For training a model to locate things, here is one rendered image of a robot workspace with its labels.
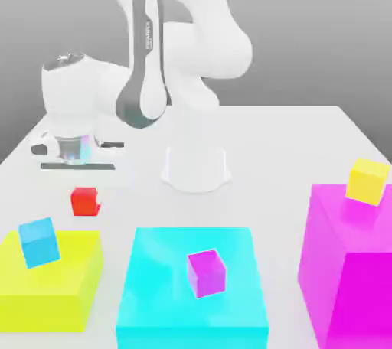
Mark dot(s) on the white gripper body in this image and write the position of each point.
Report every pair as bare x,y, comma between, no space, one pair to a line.
78,166

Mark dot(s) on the small red cube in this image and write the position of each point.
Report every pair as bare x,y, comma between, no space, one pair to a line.
83,202

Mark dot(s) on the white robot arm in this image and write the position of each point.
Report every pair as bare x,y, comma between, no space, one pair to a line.
214,46

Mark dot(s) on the small blue cube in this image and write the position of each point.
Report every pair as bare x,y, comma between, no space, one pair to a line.
38,245

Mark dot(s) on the small magenta cube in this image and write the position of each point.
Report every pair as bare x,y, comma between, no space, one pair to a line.
208,275

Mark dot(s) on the small yellow cube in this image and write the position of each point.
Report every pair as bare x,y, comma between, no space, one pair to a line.
367,182

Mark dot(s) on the large yellow box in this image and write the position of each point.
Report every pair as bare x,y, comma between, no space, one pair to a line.
46,300

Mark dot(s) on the large cyan box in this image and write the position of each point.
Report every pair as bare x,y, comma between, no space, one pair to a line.
159,309

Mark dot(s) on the large magenta box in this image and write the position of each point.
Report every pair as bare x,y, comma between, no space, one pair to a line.
324,263

